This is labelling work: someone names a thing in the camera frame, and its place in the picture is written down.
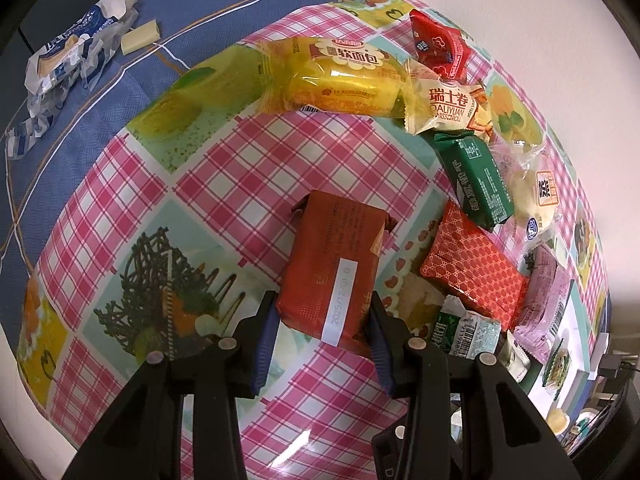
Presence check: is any dark red snack packet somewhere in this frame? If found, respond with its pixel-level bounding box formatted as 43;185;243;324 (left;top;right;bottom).
277;190;397;358

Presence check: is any light green barcode packet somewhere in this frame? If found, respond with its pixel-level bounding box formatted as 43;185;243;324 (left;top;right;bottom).
430;295;501;360

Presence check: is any orange patterned snack packet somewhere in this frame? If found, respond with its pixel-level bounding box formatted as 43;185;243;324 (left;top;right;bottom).
419;200;528;332

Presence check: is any white text snack packet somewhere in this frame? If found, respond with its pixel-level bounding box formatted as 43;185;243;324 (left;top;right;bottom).
498;332;530;382

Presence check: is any pink checkered plastic tablecloth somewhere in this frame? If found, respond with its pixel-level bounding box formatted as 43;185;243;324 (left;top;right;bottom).
14;0;612;480

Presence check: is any pink snack packet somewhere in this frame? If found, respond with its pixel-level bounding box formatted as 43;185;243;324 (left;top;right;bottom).
513;245;570;364

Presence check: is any green striped cookie packet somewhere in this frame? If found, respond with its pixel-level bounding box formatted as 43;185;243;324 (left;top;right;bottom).
542;340;570;389

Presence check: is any green snack packet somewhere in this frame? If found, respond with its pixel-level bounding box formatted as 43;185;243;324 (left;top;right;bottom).
431;130;514;232

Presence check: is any white teal-rimmed tray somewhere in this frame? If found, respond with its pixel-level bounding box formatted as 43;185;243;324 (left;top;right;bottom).
520;280;594;418

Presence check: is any small yellow cake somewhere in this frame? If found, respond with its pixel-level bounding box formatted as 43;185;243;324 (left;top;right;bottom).
546;408;570;437

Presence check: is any clear bag yellow bun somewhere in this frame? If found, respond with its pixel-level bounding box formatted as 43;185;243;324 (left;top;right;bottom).
490;145;562;243

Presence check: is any cluttered items pile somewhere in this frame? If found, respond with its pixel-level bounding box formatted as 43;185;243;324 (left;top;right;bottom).
564;399;611;456

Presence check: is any cream swiss roll packet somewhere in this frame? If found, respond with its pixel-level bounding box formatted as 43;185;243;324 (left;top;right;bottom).
404;58;494;143

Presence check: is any yellow bread packet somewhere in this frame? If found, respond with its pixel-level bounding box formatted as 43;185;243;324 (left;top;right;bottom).
259;36;409;119

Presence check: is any bright red candy packet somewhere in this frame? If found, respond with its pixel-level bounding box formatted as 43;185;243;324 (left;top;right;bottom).
409;9;471;82

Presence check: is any small white wafer piece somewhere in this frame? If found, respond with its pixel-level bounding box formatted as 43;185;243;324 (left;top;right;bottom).
120;20;160;55

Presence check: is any opened blue white wrapper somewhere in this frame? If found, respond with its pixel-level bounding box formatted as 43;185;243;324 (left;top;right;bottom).
6;0;138;160

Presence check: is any blue fabric cloth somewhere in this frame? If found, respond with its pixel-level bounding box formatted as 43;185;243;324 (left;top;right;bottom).
1;0;331;349

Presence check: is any black device with cable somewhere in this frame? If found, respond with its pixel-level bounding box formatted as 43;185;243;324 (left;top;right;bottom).
598;354;639;380

